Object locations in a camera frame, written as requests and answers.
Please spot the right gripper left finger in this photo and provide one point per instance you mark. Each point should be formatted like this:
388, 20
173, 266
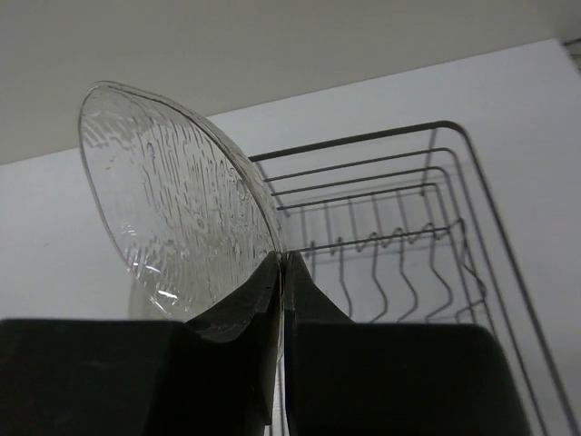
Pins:
212, 375

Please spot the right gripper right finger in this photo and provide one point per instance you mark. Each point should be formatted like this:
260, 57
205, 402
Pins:
350, 378

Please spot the clear plate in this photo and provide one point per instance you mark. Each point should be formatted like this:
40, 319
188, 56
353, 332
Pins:
186, 210

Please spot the grey wire dish rack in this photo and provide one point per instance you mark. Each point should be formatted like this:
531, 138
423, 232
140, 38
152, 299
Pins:
401, 226

